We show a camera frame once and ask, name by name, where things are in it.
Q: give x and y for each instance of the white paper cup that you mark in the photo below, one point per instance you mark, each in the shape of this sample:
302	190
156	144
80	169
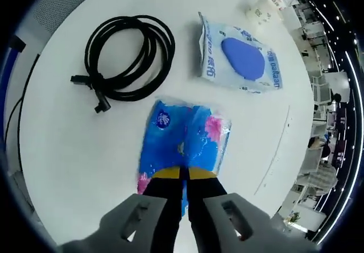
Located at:
261	11

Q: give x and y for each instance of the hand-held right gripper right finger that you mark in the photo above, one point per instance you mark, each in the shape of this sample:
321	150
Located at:
204	202

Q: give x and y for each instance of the curved ceiling light strip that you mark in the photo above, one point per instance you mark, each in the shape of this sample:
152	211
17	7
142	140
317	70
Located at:
355	122

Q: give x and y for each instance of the grey mesh office chair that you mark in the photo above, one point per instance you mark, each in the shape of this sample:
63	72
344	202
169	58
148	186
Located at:
65	3

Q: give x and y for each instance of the blue flowered tissue pack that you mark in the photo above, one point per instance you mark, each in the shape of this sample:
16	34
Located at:
185	133

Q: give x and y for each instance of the green potted plant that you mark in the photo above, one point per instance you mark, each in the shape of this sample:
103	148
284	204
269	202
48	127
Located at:
294	218

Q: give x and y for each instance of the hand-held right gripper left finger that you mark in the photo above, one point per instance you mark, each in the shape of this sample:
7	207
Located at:
165	207

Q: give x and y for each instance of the white tabletop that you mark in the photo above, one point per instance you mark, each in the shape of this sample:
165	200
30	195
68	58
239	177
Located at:
85	156

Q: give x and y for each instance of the wet wipes pack blue lid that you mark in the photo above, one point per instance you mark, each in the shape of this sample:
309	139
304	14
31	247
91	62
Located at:
241	54

